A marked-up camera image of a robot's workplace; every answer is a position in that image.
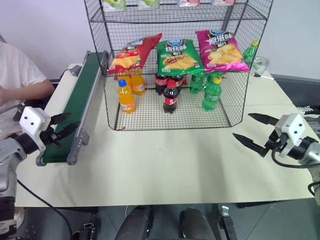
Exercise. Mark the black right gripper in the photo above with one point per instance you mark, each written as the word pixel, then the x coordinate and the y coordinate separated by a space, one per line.
pixel 273 142

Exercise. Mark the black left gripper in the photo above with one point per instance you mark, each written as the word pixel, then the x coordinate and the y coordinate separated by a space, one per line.
pixel 50 138

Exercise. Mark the person's bare forearm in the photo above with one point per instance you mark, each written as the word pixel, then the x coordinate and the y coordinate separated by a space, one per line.
pixel 30 91

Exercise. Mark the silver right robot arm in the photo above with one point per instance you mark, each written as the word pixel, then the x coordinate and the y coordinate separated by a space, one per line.
pixel 306 152

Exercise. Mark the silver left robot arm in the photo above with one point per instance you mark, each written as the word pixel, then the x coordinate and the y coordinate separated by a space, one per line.
pixel 8 160

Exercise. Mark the green conveyor belt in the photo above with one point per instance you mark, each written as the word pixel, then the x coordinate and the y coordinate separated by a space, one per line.
pixel 77 100

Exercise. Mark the white marker pen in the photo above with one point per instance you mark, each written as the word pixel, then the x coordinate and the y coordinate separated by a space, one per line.
pixel 265 77

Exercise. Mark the green soda bottle yellow cap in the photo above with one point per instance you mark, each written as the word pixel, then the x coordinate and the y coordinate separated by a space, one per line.
pixel 250 53
pixel 212 96

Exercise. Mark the orange soda bottle blue cap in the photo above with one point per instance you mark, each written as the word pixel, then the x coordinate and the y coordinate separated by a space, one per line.
pixel 126 98

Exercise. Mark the person in white shirt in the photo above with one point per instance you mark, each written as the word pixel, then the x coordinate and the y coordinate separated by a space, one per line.
pixel 17 67

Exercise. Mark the magenta potato chips bag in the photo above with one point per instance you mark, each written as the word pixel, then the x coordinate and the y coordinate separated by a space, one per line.
pixel 223 53

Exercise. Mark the cola bottle red cap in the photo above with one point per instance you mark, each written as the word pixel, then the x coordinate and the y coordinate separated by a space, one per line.
pixel 171 98

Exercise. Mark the red potato chips bag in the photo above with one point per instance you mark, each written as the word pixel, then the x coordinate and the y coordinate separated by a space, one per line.
pixel 130 56

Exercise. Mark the black table leg clamp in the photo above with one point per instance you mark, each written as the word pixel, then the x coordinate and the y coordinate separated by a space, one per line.
pixel 227 222

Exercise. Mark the green potato chips bag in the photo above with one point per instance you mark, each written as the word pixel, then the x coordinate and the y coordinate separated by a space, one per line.
pixel 177 58

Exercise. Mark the dark rounded shape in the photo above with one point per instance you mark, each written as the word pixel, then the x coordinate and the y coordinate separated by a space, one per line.
pixel 196 225
pixel 133 223

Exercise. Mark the green drink carton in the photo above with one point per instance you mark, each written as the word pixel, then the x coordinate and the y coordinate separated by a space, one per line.
pixel 115 4
pixel 149 3

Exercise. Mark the pink drink carton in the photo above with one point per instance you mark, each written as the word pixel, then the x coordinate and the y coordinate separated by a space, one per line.
pixel 188 2
pixel 223 2

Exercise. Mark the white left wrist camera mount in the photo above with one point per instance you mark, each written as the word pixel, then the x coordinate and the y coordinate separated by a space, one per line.
pixel 32 122

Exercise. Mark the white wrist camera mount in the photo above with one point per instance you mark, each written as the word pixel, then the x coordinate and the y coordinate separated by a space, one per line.
pixel 293 127
pixel 32 122

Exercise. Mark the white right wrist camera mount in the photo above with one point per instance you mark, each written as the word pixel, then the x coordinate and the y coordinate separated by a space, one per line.
pixel 293 127

